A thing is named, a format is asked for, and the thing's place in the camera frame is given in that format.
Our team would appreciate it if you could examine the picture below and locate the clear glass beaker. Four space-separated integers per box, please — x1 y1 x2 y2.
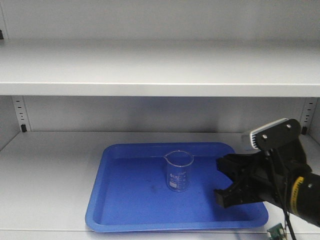
164 150 194 192

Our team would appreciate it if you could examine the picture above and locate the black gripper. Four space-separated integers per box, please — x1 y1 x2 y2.
213 141 313 209

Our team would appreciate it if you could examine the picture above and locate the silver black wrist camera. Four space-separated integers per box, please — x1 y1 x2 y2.
241 118 302 151

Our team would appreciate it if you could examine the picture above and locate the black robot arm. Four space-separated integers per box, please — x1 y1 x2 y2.
214 140 320 227

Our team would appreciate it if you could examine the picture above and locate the grey upper cabinet shelf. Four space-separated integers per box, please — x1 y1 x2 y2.
0 40 320 97

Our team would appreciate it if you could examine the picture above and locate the green circuit board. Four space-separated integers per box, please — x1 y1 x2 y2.
267 223 287 240

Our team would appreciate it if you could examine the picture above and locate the blue plastic tray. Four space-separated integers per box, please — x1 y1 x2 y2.
85 142 269 233

